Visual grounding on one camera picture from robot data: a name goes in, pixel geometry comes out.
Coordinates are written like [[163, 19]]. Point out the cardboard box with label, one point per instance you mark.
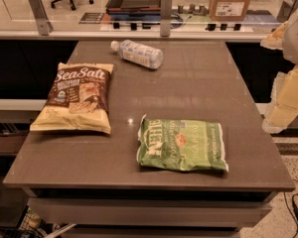
[[228, 10]]

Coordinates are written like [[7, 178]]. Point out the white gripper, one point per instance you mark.
[[296, 39]]

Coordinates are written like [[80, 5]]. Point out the metal glass bracket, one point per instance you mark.
[[165, 18], [42, 21], [288, 11]]

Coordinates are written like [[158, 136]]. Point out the clear plastic water bottle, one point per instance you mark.
[[138, 53]]

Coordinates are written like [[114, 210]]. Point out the left metal glass bracket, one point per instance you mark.
[[42, 21]]

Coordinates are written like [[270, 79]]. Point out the right metal glass bracket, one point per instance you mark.
[[288, 11]]

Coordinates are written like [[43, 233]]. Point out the sea salt chips bag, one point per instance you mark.
[[77, 99]]

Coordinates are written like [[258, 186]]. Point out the middle metal glass bracket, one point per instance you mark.
[[165, 18]]

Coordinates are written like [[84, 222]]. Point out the green snack bag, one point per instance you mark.
[[181, 145]]

